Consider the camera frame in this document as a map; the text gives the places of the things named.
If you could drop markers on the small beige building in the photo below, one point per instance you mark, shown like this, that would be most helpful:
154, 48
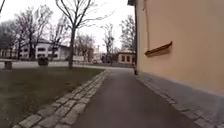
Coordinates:
125, 57

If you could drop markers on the group of bare trees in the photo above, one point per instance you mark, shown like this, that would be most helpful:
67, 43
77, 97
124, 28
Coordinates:
108, 40

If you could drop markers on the grey asphalt path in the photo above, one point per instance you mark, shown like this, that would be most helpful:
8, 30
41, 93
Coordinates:
123, 100

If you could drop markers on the large bare tree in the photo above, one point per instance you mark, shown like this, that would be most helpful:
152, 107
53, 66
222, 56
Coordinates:
71, 50

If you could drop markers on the cobblestone strip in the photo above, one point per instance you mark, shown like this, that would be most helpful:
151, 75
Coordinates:
63, 108
186, 112

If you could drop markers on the dark planter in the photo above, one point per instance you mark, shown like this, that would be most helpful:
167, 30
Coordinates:
42, 61

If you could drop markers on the white building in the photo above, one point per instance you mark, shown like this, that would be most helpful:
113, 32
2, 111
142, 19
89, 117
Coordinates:
43, 50

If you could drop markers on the yellow building with grey base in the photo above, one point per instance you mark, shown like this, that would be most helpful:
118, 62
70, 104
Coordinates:
186, 40

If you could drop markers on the patchy grass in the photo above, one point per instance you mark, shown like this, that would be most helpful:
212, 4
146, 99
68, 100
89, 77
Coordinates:
33, 86

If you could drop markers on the pale paved road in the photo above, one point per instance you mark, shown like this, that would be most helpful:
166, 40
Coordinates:
26, 64

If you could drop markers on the row of bare trees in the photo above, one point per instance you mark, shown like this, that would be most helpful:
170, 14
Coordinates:
30, 33

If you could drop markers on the stone bench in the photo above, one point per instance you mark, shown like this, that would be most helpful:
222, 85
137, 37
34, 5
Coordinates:
7, 64

